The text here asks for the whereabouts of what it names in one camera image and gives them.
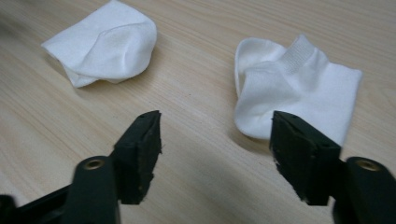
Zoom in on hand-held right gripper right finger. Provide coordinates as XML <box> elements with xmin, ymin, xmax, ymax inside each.
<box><xmin>269</xmin><ymin>110</ymin><xmax>347</xmax><ymax>207</ymax></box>

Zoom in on white ankle sock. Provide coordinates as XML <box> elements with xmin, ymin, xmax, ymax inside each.
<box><xmin>40</xmin><ymin>0</ymin><xmax>159</xmax><ymax>89</ymax></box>
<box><xmin>233</xmin><ymin>34</ymin><xmax>364</xmax><ymax>147</ymax></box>

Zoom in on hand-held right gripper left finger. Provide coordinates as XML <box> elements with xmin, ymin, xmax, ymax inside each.
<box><xmin>109</xmin><ymin>109</ymin><xmax>163</xmax><ymax>206</ymax></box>

